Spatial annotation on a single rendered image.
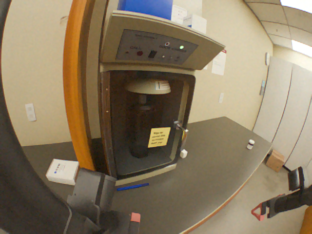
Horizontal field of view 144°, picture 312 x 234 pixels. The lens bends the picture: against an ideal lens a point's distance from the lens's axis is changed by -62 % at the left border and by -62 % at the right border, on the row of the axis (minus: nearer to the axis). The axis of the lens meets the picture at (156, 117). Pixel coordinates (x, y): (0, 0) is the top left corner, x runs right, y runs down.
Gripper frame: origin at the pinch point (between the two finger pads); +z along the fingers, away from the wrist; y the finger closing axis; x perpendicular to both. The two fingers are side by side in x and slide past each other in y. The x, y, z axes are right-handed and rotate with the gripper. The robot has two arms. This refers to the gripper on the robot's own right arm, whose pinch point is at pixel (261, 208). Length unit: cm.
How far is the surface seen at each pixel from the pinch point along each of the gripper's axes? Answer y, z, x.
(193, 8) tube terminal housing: 34, -36, -57
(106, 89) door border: 55, -17, -30
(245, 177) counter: -11.0, 22.5, -18.0
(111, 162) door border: 55, 4, -18
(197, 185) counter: 20.2, 21.1, -15.4
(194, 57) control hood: 33, -22, -42
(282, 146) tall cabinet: -233, 122, -90
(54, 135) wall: 107, 25, -30
